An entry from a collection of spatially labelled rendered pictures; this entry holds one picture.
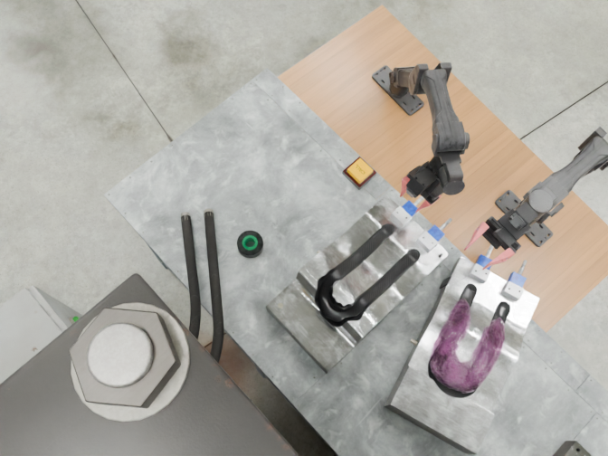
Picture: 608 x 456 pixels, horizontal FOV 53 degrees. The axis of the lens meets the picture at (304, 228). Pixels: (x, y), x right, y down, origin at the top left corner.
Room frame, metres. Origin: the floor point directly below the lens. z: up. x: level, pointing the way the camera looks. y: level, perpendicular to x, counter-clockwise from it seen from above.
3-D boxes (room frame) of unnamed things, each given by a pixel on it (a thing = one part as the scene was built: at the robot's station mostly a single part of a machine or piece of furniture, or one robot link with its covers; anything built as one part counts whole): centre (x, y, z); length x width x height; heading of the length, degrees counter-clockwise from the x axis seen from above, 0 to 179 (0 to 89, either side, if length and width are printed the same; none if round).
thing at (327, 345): (0.46, -0.18, 0.87); 0.50 x 0.26 x 0.14; 139
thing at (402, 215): (0.69, -0.32, 0.89); 0.13 x 0.05 x 0.05; 139
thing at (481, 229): (0.50, -0.44, 1.20); 0.09 x 0.07 x 0.07; 135
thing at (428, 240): (0.62, -0.40, 0.89); 0.13 x 0.05 x 0.05; 139
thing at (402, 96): (1.16, -0.27, 0.84); 0.20 x 0.07 x 0.08; 45
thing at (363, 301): (0.46, -0.19, 0.92); 0.35 x 0.16 x 0.09; 139
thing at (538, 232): (0.73, -0.70, 0.84); 0.20 x 0.07 x 0.08; 45
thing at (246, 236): (0.55, 0.16, 0.82); 0.08 x 0.08 x 0.04
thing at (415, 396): (0.29, -0.50, 0.86); 0.50 x 0.26 x 0.11; 156
